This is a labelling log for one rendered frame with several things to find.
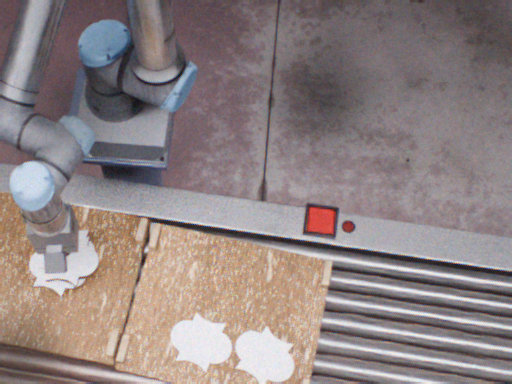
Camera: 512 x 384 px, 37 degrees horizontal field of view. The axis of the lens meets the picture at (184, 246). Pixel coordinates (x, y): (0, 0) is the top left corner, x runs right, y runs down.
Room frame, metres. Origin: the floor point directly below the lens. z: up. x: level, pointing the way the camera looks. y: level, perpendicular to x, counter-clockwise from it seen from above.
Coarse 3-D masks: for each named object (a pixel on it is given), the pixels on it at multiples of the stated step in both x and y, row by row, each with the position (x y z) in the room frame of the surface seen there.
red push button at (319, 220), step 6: (312, 210) 0.70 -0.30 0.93; (318, 210) 0.70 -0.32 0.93; (324, 210) 0.70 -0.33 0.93; (330, 210) 0.70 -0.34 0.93; (312, 216) 0.69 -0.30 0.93; (318, 216) 0.69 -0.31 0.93; (324, 216) 0.69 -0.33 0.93; (330, 216) 0.69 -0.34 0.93; (312, 222) 0.67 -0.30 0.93; (318, 222) 0.67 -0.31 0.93; (324, 222) 0.67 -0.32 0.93; (330, 222) 0.67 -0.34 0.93; (312, 228) 0.66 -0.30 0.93; (318, 228) 0.66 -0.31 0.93; (324, 228) 0.66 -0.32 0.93; (330, 228) 0.66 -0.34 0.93
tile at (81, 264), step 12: (84, 240) 0.65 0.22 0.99; (84, 252) 0.62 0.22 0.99; (96, 252) 0.62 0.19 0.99; (72, 264) 0.60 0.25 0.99; (84, 264) 0.59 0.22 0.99; (96, 264) 0.59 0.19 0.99; (48, 276) 0.57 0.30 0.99; (60, 276) 0.57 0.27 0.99; (72, 276) 0.57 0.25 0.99; (84, 276) 0.57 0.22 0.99
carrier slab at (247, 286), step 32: (160, 224) 0.70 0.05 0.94; (160, 256) 0.62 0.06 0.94; (192, 256) 0.61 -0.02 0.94; (224, 256) 0.61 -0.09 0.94; (256, 256) 0.60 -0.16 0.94; (288, 256) 0.59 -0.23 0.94; (160, 288) 0.54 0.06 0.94; (192, 288) 0.54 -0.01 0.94; (224, 288) 0.53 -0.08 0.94; (256, 288) 0.53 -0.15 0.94; (288, 288) 0.52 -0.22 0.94; (320, 288) 0.51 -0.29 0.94; (128, 320) 0.48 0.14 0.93; (160, 320) 0.47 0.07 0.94; (192, 320) 0.46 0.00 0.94; (224, 320) 0.46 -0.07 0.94; (256, 320) 0.45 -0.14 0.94; (288, 320) 0.45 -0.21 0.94; (320, 320) 0.44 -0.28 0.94; (128, 352) 0.41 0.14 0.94; (160, 352) 0.40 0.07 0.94; (288, 352) 0.38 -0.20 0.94
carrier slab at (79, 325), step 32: (0, 192) 0.82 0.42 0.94; (0, 224) 0.73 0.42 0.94; (96, 224) 0.71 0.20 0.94; (128, 224) 0.71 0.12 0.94; (0, 256) 0.65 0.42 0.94; (128, 256) 0.63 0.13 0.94; (0, 288) 0.58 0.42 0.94; (32, 288) 0.57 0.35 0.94; (96, 288) 0.56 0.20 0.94; (128, 288) 0.55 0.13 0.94; (0, 320) 0.50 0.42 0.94; (32, 320) 0.50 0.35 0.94; (64, 320) 0.49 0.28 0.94; (96, 320) 0.48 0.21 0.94; (64, 352) 0.42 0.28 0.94; (96, 352) 0.41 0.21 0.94
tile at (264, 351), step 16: (240, 336) 0.42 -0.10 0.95; (256, 336) 0.41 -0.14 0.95; (272, 336) 0.41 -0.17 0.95; (240, 352) 0.38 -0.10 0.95; (256, 352) 0.38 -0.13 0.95; (272, 352) 0.38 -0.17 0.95; (240, 368) 0.35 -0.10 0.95; (256, 368) 0.34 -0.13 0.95; (272, 368) 0.34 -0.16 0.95; (288, 368) 0.34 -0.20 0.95
